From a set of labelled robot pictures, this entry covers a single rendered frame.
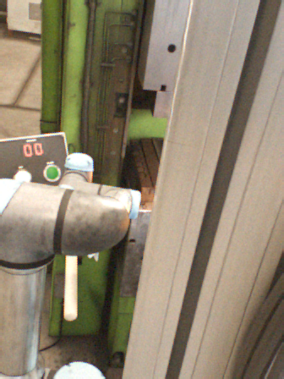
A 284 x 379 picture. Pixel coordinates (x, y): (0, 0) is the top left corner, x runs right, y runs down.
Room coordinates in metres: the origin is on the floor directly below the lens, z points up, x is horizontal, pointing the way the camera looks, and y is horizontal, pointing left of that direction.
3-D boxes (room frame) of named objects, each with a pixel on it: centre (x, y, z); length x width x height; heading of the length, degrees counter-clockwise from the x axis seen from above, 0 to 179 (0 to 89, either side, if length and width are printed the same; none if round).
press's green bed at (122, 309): (1.77, -0.12, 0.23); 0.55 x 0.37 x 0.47; 12
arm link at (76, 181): (1.01, 0.16, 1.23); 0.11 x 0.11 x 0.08; 89
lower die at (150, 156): (1.75, -0.06, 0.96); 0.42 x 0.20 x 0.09; 12
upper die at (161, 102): (1.75, -0.06, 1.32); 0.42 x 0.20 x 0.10; 12
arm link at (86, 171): (1.11, 0.17, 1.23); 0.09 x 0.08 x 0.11; 179
